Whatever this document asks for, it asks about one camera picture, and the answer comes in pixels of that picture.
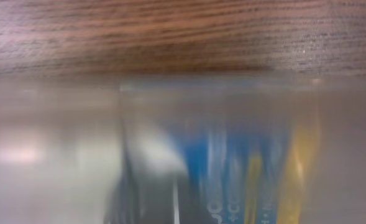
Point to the clear plastic container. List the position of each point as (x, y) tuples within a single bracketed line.
[(61, 150)]

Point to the blue VapoDrops packet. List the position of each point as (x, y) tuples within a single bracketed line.
[(252, 176)]

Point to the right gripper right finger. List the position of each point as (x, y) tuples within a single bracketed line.
[(189, 209)]

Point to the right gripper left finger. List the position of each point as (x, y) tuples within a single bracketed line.
[(141, 199)]

